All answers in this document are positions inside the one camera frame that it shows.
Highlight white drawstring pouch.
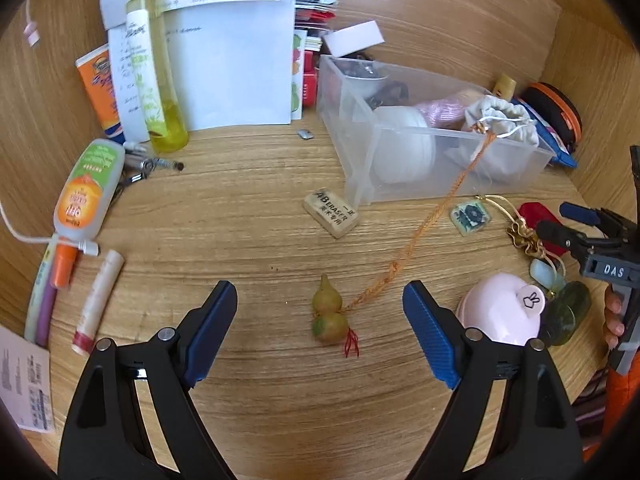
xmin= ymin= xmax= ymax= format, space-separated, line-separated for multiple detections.
xmin=462 ymin=96 xmax=542 ymax=182

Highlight white cable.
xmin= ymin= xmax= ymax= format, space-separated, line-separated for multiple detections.
xmin=0 ymin=200 xmax=101 ymax=256

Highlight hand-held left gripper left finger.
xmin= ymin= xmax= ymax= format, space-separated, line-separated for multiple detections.
xmin=57 ymin=281 xmax=238 ymax=480

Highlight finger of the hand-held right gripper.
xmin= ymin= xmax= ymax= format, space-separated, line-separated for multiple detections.
xmin=559 ymin=201 xmax=608 ymax=229
xmin=536 ymin=219 xmax=592 ymax=262

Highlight person's right hand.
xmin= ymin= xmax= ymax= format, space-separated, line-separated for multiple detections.
xmin=603 ymin=285 xmax=626 ymax=351

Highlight orange sunscreen tube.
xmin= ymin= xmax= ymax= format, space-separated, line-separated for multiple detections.
xmin=75 ymin=44 xmax=126 ymax=146

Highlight orange black round case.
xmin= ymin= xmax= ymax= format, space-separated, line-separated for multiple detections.
xmin=520 ymin=82 xmax=583 ymax=156

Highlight purple pen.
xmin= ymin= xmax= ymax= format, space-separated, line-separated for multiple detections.
xmin=35 ymin=260 xmax=60 ymax=347

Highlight pink round case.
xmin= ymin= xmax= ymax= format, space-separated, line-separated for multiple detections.
xmin=456 ymin=272 xmax=546 ymax=347

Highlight white round case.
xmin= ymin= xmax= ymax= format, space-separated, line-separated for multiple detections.
xmin=372 ymin=106 xmax=437 ymax=185

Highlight clear plastic box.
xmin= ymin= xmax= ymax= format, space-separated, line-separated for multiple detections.
xmin=316 ymin=54 xmax=557 ymax=207

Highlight pale green jade pendant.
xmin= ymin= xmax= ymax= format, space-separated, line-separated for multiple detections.
xmin=530 ymin=257 xmax=566 ymax=293

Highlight orange label sanitizer bottle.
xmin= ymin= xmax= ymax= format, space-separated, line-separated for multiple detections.
xmin=52 ymin=138 xmax=126 ymax=288

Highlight dark metal trinkets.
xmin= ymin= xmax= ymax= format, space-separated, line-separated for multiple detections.
xmin=345 ymin=57 xmax=412 ymax=107

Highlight white printed receipt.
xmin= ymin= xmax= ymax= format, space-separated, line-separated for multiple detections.
xmin=0 ymin=327 xmax=55 ymax=433

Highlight gold knot charm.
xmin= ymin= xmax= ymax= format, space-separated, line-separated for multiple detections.
xmin=472 ymin=194 xmax=547 ymax=262

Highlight large white paper sheet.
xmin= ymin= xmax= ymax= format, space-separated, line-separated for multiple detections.
xmin=107 ymin=0 xmax=296 ymax=143

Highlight stack of colourful packets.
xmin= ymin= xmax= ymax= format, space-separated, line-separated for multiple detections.
xmin=291 ymin=0 xmax=337 ymax=121

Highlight blue white packet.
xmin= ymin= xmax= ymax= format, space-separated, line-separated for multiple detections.
xmin=510 ymin=99 xmax=578 ymax=168

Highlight beige eraser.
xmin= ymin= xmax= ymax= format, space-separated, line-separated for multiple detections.
xmin=303 ymin=187 xmax=358 ymax=239

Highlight light green pen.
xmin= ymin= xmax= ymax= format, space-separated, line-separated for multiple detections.
xmin=24 ymin=240 xmax=56 ymax=343

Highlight wooden desk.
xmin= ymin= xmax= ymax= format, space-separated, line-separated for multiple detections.
xmin=0 ymin=0 xmax=640 ymax=480

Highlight person's right forearm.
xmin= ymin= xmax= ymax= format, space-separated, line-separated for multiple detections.
xmin=582 ymin=365 xmax=640 ymax=461

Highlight metal keys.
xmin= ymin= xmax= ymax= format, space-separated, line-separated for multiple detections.
xmin=117 ymin=141 xmax=185 ymax=196

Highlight pink striped cloth item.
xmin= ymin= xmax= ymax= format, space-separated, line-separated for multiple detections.
xmin=412 ymin=91 xmax=493 ymax=131

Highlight white red lip balm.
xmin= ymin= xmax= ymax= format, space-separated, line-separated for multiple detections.
xmin=71 ymin=249 xmax=125 ymax=356

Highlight gourd charm with orange cord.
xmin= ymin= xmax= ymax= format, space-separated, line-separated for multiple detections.
xmin=312 ymin=127 xmax=497 ymax=359

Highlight white card box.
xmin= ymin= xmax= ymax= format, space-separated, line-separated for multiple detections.
xmin=321 ymin=21 xmax=386 ymax=58

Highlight red flat item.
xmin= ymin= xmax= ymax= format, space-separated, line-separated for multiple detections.
xmin=517 ymin=201 xmax=571 ymax=258

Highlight yellow spray bottle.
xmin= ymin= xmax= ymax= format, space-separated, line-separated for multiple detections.
xmin=124 ymin=0 xmax=190 ymax=155

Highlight dark green jade piece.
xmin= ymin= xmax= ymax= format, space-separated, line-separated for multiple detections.
xmin=540 ymin=281 xmax=592 ymax=347

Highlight striped cloth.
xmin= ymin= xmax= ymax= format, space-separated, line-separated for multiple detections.
xmin=570 ymin=370 xmax=608 ymax=446

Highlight square patterned pendant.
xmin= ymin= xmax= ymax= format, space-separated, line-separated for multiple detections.
xmin=450 ymin=199 xmax=492 ymax=236

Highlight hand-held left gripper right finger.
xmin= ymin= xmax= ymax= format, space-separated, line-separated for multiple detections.
xmin=402 ymin=281 xmax=586 ymax=480

